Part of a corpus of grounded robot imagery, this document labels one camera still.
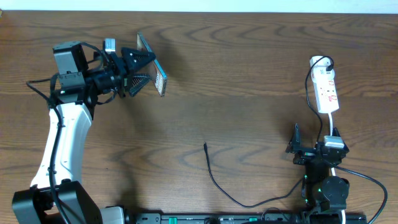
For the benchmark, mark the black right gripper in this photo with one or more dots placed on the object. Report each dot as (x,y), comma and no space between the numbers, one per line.
(305,154)

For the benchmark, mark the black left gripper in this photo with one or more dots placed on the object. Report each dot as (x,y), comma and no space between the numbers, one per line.
(129,61)

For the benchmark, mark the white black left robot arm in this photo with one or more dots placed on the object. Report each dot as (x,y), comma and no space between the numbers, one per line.
(56,194)

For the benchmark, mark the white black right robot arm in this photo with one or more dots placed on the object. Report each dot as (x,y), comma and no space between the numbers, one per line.
(325,194)

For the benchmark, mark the white usb charger plug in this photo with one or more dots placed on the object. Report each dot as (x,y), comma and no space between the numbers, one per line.
(318,63)

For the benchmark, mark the white power strip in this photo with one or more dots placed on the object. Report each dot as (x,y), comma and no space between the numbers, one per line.
(325,89)

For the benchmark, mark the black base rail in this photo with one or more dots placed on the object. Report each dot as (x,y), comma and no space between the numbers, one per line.
(273,217)

